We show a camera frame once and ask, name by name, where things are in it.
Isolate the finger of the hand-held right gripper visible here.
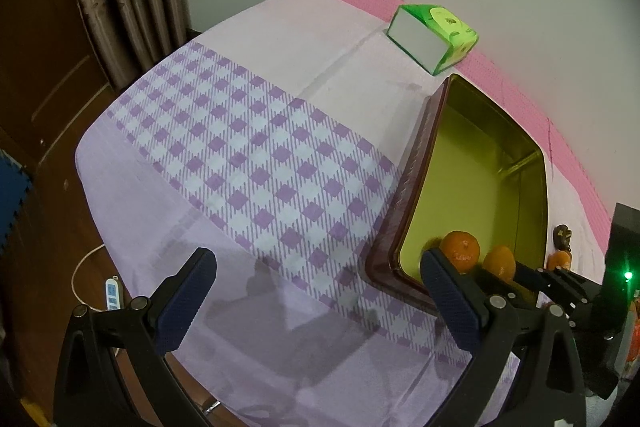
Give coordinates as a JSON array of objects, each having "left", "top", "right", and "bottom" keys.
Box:
[
  {"left": 514, "top": 260, "right": 553, "bottom": 294},
  {"left": 474, "top": 268, "right": 543, "bottom": 308}
]

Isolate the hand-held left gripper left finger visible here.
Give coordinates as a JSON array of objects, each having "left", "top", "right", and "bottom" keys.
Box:
[{"left": 52, "top": 248, "right": 218, "bottom": 427}]

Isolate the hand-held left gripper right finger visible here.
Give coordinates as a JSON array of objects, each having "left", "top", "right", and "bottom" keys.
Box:
[{"left": 419, "top": 248, "right": 586, "bottom": 427}]

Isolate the orange tangerine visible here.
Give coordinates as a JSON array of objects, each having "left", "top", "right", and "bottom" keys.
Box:
[
  {"left": 482, "top": 246, "right": 517, "bottom": 284},
  {"left": 440, "top": 230, "right": 481, "bottom": 274}
]

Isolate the brown tin box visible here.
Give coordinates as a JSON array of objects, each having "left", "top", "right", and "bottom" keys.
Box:
[{"left": 364, "top": 73, "right": 548, "bottom": 315}]

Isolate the white power strip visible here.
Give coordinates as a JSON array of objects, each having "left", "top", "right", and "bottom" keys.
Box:
[{"left": 104, "top": 276, "right": 122, "bottom": 310}]

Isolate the purple checked tablecloth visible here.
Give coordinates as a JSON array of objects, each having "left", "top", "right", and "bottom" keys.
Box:
[{"left": 75, "top": 0, "right": 608, "bottom": 427}]

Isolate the blue foam mat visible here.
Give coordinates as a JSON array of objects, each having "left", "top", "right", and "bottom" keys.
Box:
[{"left": 0, "top": 149, "right": 35, "bottom": 265}]

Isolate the green tissue pack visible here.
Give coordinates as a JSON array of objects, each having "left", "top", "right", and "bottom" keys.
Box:
[{"left": 385, "top": 3, "right": 480, "bottom": 75}]

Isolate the brown wooden cabinet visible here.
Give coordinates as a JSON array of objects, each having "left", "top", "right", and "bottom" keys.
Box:
[{"left": 0, "top": 0, "right": 121, "bottom": 168}]

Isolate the white cable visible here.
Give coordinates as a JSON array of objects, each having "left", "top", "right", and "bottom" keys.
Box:
[{"left": 71, "top": 242, "right": 108, "bottom": 308}]

